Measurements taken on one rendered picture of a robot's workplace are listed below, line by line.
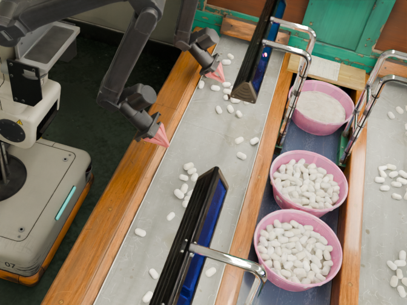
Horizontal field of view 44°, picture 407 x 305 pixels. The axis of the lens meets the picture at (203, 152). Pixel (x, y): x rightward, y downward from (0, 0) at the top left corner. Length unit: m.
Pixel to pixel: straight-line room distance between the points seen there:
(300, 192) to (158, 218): 0.49
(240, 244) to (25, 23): 0.83
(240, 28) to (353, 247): 1.08
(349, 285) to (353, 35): 1.12
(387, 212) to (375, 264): 0.23
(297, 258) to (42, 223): 1.05
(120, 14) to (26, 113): 1.71
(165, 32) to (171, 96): 1.44
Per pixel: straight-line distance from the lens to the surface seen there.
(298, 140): 1.97
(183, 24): 1.81
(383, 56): 1.80
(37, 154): 2.34
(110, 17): 3.39
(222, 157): 1.73
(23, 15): 1.31
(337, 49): 2.26
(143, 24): 1.18
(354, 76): 2.24
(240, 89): 1.47
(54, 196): 2.17
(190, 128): 1.81
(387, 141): 2.04
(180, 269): 1.00
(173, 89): 1.92
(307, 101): 2.08
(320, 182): 1.76
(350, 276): 1.53
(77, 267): 1.41
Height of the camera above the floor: 1.97
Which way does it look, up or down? 45 degrees down
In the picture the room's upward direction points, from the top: 12 degrees clockwise
